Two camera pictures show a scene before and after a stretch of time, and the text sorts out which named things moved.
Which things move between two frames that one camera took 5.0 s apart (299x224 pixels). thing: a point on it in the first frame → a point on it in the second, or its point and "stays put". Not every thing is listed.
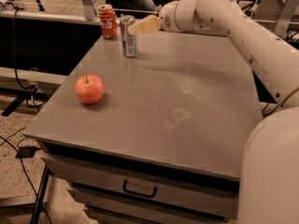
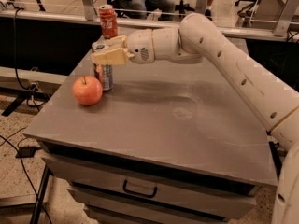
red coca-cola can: x=108 y=21 stays put
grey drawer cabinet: x=155 y=138 stays put
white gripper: x=170 y=19 → x=140 y=46
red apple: x=89 y=89 stays put
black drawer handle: x=150 y=196 stays put
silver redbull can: x=128 y=35 → x=105 y=74
